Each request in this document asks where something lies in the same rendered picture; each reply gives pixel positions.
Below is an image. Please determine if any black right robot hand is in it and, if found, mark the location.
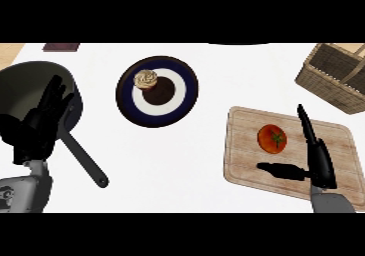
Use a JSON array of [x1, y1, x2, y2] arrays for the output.
[[256, 103, 339, 190]]

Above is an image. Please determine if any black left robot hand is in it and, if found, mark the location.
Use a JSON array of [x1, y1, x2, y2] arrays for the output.
[[0, 74, 76, 166]]

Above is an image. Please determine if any red tomato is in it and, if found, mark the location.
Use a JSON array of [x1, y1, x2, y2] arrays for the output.
[[256, 123, 289, 155]]

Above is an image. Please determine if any pale wooden cutting board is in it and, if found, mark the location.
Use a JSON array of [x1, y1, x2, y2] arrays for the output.
[[222, 105, 365, 212]]

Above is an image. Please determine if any wicker basket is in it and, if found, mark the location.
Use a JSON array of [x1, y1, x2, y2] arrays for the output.
[[295, 43, 365, 116]]

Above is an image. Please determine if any dark grey frying pan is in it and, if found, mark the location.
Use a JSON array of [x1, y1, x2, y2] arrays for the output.
[[0, 60, 112, 189]]

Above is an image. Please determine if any dark maroon flat object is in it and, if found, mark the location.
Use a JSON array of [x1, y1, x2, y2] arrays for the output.
[[42, 43, 82, 53]]

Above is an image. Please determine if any cream frosted cupcake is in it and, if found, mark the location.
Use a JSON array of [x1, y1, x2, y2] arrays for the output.
[[134, 69, 160, 91]]

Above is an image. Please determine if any dark blue and white plate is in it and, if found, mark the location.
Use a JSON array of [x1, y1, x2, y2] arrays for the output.
[[115, 55, 200, 129]]

